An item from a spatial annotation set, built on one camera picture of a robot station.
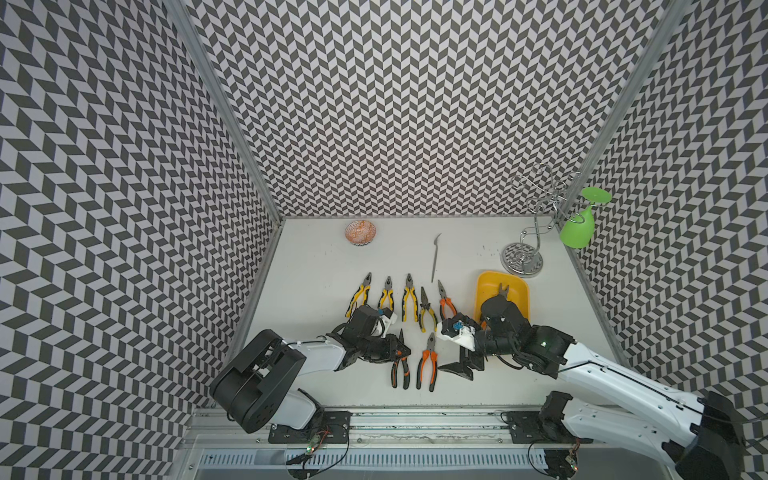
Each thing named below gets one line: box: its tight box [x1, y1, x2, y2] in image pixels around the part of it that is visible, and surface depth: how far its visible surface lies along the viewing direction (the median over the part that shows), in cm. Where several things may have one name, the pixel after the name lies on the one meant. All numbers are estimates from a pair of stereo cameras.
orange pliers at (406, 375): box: [391, 357, 410, 390], surface depth 81 cm
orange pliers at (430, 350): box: [416, 332, 438, 392], surface depth 84 cm
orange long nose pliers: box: [438, 279, 457, 320], surface depth 96 cm
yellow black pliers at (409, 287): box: [401, 273, 419, 322], surface depth 98 cm
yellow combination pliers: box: [345, 272, 372, 318], surface depth 98 cm
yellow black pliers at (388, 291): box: [377, 276, 395, 311], surface depth 98 cm
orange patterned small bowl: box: [345, 220, 377, 247], surface depth 114 cm
